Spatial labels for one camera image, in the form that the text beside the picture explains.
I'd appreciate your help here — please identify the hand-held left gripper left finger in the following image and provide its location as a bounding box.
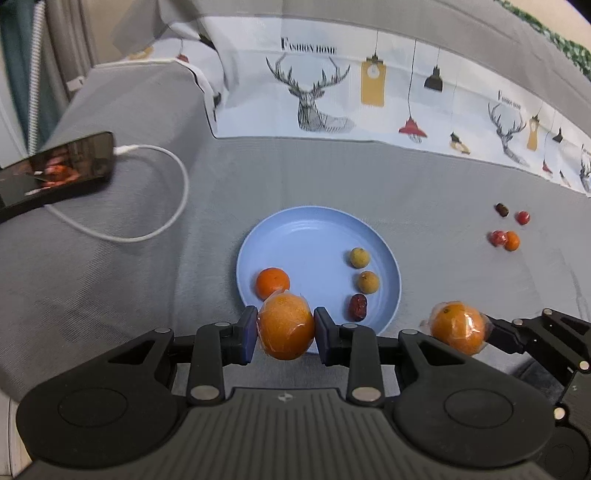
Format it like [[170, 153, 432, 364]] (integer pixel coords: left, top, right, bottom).
[[108, 305, 258, 403]]

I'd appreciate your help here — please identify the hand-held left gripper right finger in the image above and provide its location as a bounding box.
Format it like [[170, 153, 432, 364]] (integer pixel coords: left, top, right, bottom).
[[313, 307, 462, 405]]

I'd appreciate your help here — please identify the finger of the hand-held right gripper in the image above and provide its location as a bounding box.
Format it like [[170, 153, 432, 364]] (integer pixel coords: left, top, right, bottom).
[[480, 308, 591, 376]]

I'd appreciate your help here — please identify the plastic orange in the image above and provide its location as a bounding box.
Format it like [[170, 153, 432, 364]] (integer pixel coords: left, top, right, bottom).
[[420, 301, 489, 357], [256, 291, 317, 361]]

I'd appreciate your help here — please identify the blue plate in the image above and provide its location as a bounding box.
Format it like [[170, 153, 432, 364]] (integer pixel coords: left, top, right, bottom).
[[236, 206, 402, 355]]

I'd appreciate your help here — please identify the black smartphone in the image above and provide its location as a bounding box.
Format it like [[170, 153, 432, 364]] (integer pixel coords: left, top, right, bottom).
[[0, 131, 115, 223]]

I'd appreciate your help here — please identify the deer printed blanket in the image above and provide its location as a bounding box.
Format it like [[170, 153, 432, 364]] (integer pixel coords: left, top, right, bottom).
[[111, 0, 591, 200]]

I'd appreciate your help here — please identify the green leaf patterned cloth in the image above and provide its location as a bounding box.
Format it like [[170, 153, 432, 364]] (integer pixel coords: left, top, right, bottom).
[[496, 0, 591, 79]]

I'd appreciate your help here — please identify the white dotted pole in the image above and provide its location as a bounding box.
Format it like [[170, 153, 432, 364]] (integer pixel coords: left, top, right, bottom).
[[25, 0, 47, 155]]

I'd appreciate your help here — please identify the grey curtain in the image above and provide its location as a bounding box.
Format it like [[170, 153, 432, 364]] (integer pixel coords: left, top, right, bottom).
[[39, 0, 100, 121]]

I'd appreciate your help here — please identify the teal cloth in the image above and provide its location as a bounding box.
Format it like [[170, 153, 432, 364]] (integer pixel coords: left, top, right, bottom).
[[0, 0, 35, 153]]

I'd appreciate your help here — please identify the white charging cable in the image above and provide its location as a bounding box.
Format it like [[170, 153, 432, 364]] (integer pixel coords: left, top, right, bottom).
[[44, 144, 190, 244]]

